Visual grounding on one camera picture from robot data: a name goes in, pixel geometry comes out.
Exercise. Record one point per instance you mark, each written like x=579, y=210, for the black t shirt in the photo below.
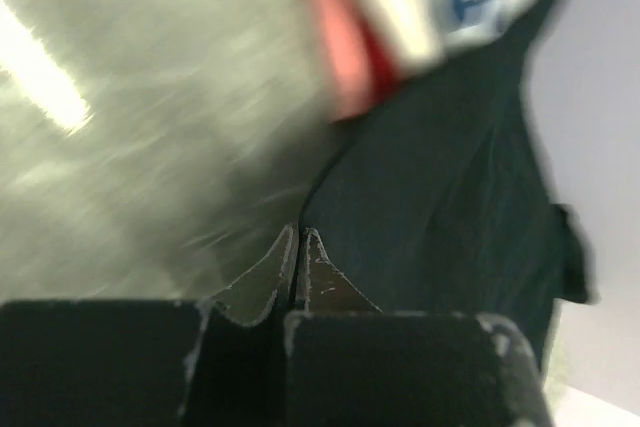
x=438, y=202

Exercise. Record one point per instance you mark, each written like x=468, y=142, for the white folded t shirt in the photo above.
x=407, y=31

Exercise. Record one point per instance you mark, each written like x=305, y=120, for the pink folded t shirt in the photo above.
x=347, y=59

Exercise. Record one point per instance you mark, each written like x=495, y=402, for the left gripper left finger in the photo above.
x=212, y=361

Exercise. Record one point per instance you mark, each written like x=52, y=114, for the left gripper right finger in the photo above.
x=348, y=364

